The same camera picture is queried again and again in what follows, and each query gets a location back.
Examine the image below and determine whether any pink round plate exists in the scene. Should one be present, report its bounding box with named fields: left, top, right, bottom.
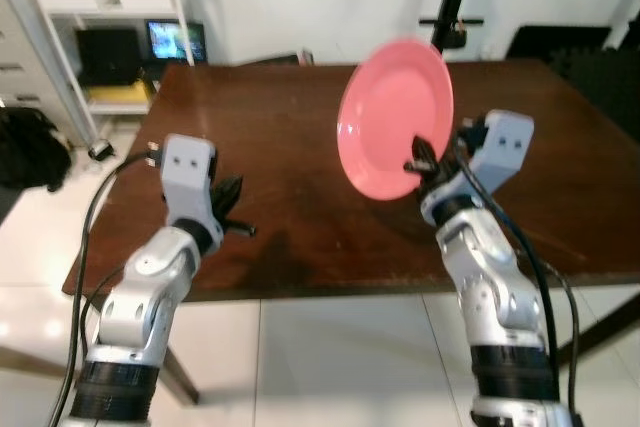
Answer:
left=336, top=38, right=456, bottom=202

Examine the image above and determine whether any yellow flat box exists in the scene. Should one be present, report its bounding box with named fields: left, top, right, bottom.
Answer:
left=139, top=79, right=162, bottom=104

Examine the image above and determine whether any low black chair back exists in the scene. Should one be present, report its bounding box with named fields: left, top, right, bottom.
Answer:
left=234, top=52, right=302, bottom=67

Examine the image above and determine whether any black laptop with lit screen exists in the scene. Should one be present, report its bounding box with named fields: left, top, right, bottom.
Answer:
left=145, top=18, right=209, bottom=64

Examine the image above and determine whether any dark wooden table leg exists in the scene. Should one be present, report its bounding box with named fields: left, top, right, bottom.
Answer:
left=554, top=295, right=640, bottom=370
left=150, top=345, right=202, bottom=408

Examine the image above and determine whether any square black chair back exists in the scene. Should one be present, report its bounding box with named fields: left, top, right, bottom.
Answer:
left=504, top=25, right=614, bottom=61

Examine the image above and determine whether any black foam puzzle mat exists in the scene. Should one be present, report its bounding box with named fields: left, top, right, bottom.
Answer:
left=547, top=45, right=640, bottom=125

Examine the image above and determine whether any black box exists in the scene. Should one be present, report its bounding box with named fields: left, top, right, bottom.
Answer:
left=74, top=27, right=144, bottom=87

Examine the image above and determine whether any black bag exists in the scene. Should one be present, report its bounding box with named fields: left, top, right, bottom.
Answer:
left=0, top=106, right=74, bottom=194

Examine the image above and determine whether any grey drawer cabinet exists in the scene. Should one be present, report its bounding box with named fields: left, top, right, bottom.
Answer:
left=0, top=0, right=77, bottom=140

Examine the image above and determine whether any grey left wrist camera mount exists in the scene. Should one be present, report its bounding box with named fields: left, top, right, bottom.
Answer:
left=159, top=133, right=219, bottom=225

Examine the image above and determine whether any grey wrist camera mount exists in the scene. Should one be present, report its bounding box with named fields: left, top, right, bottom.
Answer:
left=461, top=111, right=535, bottom=194
left=159, top=133, right=219, bottom=225

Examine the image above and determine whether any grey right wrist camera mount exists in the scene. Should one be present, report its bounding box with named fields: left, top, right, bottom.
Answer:
left=461, top=111, right=535, bottom=194

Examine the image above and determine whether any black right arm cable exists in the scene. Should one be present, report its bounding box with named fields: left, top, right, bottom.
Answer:
left=449, top=141, right=582, bottom=427

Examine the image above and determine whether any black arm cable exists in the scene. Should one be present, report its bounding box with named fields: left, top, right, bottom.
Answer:
left=48, top=151, right=167, bottom=427
left=449, top=141, right=582, bottom=427

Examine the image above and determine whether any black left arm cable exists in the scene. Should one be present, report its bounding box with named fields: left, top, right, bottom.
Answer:
left=48, top=151, right=167, bottom=427

